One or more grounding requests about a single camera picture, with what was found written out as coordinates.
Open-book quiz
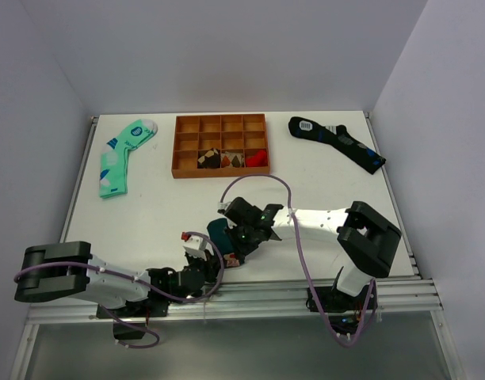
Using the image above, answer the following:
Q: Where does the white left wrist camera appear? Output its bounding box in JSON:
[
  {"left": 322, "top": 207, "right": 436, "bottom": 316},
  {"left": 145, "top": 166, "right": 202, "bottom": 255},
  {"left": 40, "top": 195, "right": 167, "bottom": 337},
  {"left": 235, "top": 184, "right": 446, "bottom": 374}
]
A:
[{"left": 181, "top": 232, "right": 207, "bottom": 260}]

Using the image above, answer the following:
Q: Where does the argyle patterned rolled sock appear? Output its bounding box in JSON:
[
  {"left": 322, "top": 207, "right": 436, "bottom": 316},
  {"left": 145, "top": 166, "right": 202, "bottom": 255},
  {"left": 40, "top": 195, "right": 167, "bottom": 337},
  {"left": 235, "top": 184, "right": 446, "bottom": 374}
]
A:
[{"left": 220, "top": 151, "right": 245, "bottom": 168}]

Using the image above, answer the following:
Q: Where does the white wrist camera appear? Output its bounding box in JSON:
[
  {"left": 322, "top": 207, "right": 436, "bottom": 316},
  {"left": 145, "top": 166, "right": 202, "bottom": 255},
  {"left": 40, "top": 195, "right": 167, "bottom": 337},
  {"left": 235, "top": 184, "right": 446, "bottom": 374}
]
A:
[
  {"left": 217, "top": 201, "right": 231, "bottom": 215},
  {"left": 181, "top": 232, "right": 207, "bottom": 260}
]

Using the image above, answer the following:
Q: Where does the dark brown rolled sock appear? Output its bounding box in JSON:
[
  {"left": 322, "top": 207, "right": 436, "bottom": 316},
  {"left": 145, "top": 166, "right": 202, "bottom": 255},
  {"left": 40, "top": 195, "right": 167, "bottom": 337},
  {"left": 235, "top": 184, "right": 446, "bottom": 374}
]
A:
[{"left": 197, "top": 148, "right": 221, "bottom": 169}]

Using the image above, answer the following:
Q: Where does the mint green patterned sock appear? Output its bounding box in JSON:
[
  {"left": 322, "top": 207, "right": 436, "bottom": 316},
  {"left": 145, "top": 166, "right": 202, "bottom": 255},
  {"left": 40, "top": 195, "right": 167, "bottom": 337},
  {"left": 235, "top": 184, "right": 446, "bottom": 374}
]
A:
[{"left": 98, "top": 119, "right": 158, "bottom": 199}]

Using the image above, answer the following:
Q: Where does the red rolled sock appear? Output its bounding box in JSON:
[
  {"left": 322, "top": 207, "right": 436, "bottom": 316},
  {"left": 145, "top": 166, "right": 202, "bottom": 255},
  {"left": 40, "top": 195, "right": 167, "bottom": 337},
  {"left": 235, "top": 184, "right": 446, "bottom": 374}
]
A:
[{"left": 245, "top": 149, "right": 268, "bottom": 167}]

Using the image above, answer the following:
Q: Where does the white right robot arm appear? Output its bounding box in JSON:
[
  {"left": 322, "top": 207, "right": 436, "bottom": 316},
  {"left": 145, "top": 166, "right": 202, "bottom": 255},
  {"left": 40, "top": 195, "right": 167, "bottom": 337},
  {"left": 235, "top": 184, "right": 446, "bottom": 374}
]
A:
[{"left": 219, "top": 197, "right": 402, "bottom": 309}]

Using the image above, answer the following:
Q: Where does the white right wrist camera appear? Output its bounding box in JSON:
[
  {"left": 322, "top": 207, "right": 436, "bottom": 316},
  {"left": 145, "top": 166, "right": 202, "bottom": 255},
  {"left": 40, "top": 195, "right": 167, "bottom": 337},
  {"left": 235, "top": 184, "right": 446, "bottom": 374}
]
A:
[{"left": 217, "top": 201, "right": 231, "bottom": 215}]

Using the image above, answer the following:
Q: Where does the dark green reindeer sock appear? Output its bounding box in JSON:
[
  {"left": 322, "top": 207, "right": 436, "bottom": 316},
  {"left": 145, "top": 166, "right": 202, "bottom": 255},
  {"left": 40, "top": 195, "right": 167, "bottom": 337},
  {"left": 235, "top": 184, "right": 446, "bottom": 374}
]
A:
[{"left": 207, "top": 218, "right": 242, "bottom": 268}]

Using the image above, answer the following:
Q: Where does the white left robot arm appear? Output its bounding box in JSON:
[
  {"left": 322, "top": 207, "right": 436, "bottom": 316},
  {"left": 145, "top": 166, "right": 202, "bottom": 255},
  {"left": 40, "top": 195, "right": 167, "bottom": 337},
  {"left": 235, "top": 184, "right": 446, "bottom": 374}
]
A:
[{"left": 14, "top": 241, "right": 225, "bottom": 316}]

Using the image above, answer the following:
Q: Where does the orange wooden compartment tray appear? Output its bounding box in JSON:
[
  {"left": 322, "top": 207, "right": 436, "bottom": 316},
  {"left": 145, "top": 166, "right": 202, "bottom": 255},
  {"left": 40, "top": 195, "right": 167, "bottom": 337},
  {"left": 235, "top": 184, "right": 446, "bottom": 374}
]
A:
[{"left": 171, "top": 113, "right": 271, "bottom": 179}]

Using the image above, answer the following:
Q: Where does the black and blue sock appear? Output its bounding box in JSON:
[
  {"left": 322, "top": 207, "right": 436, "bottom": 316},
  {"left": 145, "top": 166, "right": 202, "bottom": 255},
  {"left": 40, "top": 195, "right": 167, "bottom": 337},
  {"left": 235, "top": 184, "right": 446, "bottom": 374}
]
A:
[{"left": 288, "top": 116, "right": 386, "bottom": 174}]

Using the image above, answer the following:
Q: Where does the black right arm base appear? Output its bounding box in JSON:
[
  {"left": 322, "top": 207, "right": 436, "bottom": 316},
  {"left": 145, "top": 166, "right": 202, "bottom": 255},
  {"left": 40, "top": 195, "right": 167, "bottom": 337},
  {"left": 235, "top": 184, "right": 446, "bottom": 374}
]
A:
[{"left": 305, "top": 285, "right": 378, "bottom": 335}]

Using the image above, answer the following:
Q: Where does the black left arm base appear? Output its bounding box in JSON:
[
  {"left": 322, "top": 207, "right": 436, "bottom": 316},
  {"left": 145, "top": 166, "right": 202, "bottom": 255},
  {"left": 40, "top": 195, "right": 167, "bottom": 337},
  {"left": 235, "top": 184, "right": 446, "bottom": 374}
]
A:
[{"left": 96, "top": 298, "right": 169, "bottom": 342}]

